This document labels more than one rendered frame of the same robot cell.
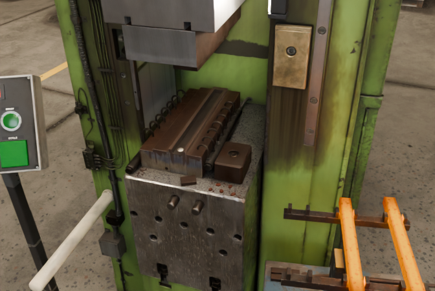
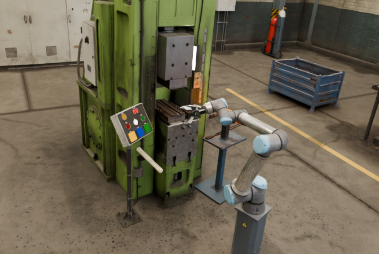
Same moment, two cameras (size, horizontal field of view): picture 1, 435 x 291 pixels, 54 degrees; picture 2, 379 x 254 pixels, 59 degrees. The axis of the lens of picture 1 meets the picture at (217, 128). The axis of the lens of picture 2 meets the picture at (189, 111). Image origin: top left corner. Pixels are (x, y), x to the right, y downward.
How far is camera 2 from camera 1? 2.76 m
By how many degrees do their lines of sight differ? 49
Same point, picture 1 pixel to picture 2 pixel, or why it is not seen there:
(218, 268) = (190, 147)
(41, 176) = (29, 195)
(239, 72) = (159, 93)
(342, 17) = (205, 68)
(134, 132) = (152, 118)
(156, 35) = (178, 80)
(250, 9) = not seen: hidden behind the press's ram
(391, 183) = not seen: hidden behind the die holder
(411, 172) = not seen: hidden behind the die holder
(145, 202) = (173, 133)
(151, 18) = (177, 76)
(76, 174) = (48, 185)
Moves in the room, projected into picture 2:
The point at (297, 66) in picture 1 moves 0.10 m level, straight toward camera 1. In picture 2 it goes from (198, 81) to (205, 84)
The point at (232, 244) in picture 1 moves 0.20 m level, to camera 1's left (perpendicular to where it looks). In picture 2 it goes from (195, 136) to (183, 143)
